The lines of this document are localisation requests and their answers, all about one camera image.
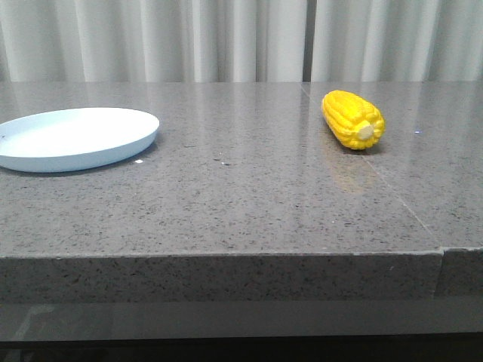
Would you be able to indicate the yellow corn cob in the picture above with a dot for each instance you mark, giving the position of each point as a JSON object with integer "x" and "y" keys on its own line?
{"x": 356, "y": 123}

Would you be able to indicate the white pleated curtain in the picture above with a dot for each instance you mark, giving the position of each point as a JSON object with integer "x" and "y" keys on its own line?
{"x": 241, "y": 41}

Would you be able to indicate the light blue round plate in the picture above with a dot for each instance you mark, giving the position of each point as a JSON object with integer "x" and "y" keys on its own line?
{"x": 75, "y": 139}

